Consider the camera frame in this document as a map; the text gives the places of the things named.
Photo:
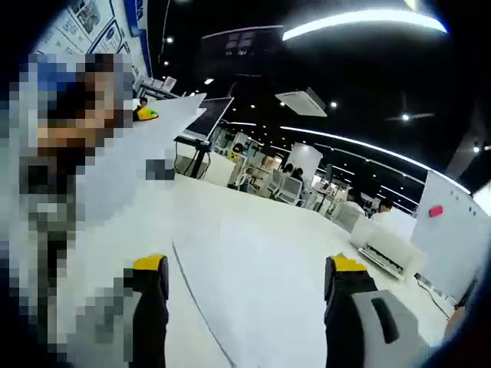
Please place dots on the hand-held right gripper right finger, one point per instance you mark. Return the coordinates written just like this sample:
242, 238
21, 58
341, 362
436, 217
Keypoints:
349, 306

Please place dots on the straight ceiling light strip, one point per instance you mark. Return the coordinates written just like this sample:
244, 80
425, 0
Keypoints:
364, 18

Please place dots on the white ceiling air conditioner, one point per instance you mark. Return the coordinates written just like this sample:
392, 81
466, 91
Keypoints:
301, 101

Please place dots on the hanging dark ceiling screen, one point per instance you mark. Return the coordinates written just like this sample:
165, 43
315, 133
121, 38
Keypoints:
241, 46

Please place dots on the white cloth sheet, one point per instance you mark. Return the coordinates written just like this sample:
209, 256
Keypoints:
165, 130
195, 207

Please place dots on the white office chair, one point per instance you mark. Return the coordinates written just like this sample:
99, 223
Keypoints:
276, 180
291, 189

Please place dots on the white printer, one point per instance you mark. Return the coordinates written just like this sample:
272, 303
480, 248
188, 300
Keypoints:
391, 245

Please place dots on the dark screen desk monitor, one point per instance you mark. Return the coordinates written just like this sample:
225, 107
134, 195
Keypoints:
209, 117

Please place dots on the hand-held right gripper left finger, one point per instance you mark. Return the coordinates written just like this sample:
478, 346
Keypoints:
151, 299

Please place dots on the white box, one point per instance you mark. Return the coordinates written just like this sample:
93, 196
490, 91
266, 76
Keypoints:
362, 232

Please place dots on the red whiteboard eraser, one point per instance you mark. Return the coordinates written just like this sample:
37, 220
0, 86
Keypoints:
436, 211

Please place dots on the white whiteboard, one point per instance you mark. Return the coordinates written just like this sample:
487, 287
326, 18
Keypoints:
445, 249

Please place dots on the curved ceiling light strip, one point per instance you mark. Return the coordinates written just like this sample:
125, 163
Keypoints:
345, 140

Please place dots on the blue white wall poster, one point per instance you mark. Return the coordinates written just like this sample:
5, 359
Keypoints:
96, 23

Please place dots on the black monitor stand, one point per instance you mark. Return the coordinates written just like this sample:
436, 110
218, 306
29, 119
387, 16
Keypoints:
199, 161

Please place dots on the person's right hand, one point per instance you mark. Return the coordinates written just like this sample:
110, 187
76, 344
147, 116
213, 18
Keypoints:
456, 319

